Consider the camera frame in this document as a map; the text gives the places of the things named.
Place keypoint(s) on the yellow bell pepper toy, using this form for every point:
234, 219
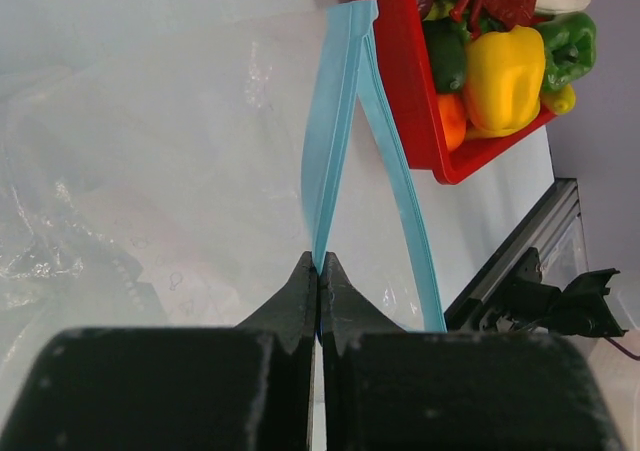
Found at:
504, 77

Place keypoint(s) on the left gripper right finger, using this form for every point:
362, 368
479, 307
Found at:
390, 389

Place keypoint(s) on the clear blue zip bag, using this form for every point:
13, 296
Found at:
182, 180

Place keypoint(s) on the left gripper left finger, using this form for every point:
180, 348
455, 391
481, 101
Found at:
246, 387

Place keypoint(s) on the yellow banana bunch toy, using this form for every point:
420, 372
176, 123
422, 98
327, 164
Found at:
559, 102

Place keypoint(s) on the green bell pepper toy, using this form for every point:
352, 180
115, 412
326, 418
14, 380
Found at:
570, 49

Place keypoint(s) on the orange tangerine toy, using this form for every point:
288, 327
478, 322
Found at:
454, 119

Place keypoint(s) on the red plastic tray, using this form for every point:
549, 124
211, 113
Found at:
407, 78

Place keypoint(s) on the dark green lime toy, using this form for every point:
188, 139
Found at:
447, 56

